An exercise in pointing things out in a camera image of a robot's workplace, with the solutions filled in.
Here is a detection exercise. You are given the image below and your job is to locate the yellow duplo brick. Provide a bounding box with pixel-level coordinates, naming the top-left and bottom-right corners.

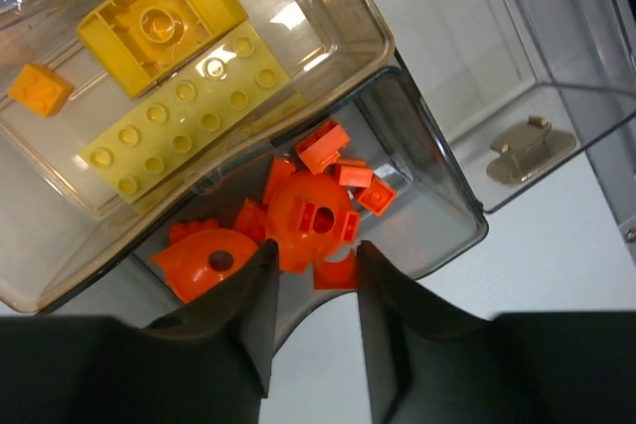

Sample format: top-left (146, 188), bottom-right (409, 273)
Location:
top-left (77, 0), bottom-right (247, 98)

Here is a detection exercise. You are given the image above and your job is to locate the large orange round lego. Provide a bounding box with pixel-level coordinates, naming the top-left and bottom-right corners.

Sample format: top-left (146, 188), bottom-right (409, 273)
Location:
top-left (149, 227), bottom-right (257, 303)

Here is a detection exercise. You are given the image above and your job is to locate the pile of small orange legos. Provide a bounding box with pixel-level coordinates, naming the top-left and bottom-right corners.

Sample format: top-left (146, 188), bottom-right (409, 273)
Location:
top-left (169, 119), bottom-right (397, 290)

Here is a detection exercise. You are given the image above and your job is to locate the small orange-yellow lego brick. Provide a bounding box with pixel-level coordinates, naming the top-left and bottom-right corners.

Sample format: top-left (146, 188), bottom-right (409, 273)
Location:
top-left (8, 64), bottom-right (74, 117)

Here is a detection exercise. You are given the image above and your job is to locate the pale yellow plate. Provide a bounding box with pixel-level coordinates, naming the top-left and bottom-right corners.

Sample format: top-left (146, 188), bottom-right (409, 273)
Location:
top-left (79, 22), bottom-right (289, 203)

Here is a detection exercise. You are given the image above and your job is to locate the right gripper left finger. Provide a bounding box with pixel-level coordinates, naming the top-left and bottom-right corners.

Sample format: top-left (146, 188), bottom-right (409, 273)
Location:
top-left (1, 241), bottom-right (279, 423)

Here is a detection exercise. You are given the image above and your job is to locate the clear plastic container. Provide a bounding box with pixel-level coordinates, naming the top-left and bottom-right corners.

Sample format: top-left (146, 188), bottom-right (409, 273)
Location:
top-left (0, 0), bottom-right (636, 316)

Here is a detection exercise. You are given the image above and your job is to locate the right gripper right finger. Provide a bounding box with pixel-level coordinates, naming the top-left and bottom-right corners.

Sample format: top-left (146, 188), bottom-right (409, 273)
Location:
top-left (357, 241), bottom-right (635, 423)

